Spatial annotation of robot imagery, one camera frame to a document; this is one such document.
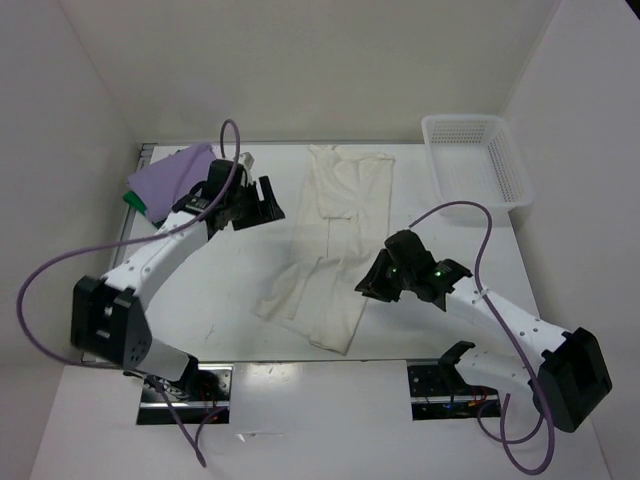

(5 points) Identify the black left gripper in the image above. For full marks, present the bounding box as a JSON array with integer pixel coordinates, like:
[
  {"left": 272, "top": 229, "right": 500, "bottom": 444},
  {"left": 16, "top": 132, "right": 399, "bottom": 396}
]
[{"left": 226, "top": 176, "right": 284, "bottom": 231}]

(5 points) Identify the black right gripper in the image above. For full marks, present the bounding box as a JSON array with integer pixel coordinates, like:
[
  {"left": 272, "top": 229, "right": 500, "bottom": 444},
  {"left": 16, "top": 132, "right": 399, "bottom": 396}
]
[{"left": 355, "top": 248, "right": 414, "bottom": 302}]

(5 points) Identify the cream t shirt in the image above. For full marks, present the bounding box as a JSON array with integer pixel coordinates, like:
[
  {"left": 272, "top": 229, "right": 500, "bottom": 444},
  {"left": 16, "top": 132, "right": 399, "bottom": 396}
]
[{"left": 254, "top": 146, "right": 395, "bottom": 355}]

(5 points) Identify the lavender t shirt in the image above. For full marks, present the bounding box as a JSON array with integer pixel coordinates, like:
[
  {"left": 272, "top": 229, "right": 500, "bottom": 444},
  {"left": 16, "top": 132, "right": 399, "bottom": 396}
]
[{"left": 127, "top": 143, "right": 216, "bottom": 224}]

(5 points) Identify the green t shirt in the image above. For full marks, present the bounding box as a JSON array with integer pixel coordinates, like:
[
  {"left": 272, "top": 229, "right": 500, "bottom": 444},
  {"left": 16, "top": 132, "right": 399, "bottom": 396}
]
[{"left": 122, "top": 190, "right": 147, "bottom": 215}]

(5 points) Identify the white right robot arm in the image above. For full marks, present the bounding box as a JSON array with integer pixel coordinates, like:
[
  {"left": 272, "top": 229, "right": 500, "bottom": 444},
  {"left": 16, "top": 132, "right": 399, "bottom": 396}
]
[{"left": 355, "top": 249, "right": 612, "bottom": 433}]

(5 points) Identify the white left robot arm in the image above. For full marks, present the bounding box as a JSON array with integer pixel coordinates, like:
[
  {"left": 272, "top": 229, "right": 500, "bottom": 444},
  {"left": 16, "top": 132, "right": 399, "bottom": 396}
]
[{"left": 71, "top": 176, "right": 285, "bottom": 400}]

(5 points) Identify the white plastic basket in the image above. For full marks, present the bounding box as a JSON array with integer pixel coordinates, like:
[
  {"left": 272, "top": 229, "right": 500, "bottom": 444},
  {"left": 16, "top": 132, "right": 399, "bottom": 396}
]
[{"left": 421, "top": 114, "right": 534, "bottom": 223}]

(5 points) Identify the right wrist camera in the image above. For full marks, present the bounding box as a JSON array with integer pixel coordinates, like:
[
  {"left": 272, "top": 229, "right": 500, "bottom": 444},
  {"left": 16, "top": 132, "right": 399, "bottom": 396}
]
[{"left": 384, "top": 229, "right": 436, "bottom": 274}]

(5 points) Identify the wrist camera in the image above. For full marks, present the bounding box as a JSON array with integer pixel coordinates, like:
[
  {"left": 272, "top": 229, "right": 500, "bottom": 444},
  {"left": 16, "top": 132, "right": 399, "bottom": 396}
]
[
  {"left": 202, "top": 152, "right": 255, "bottom": 200},
  {"left": 384, "top": 229, "right": 436, "bottom": 274}
]

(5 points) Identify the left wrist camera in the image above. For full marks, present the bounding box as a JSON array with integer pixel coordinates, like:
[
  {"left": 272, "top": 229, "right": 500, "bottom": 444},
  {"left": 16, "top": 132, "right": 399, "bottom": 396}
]
[{"left": 202, "top": 152, "right": 255, "bottom": 200}]

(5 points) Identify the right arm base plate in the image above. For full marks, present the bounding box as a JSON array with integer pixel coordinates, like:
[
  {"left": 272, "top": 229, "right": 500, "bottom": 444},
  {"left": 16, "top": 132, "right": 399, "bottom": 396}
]
[{"left": 407, "top": 360, "right": 501, "bottom": 421}]

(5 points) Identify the aluminium table edge rail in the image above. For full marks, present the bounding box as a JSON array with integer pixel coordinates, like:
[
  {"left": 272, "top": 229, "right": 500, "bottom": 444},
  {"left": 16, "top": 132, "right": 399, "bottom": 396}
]
[{"left": 110, "top": 143, "right": 156, "bottom": 267}]

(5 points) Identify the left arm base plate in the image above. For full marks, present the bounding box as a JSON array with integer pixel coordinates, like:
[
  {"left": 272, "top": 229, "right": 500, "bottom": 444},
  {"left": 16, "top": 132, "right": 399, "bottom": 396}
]
[{"left": 136, "top": 363, "right": 234, "bottom": 426}]

